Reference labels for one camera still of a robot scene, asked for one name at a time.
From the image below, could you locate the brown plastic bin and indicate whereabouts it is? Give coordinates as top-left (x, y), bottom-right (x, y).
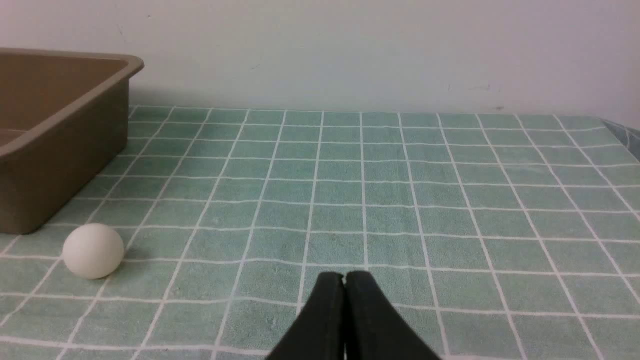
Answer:
top-left (0, 47), bottom-right (144, 235)

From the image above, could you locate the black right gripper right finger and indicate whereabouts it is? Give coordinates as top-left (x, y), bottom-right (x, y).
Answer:
top-left (345, 271), bottom-right (439, 360)

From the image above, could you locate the white ping-pong ball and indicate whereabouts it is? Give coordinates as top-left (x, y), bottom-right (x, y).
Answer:
top-left (61, 223), bottom-right (125, 280)

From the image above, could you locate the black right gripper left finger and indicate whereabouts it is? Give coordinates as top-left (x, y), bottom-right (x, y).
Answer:
top-left (267, 272), bottom-right (345, 360)

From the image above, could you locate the green checkered tablecloth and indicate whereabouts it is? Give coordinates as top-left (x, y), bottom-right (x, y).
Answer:
top-left (0, 105), bottom-right (640, 360)

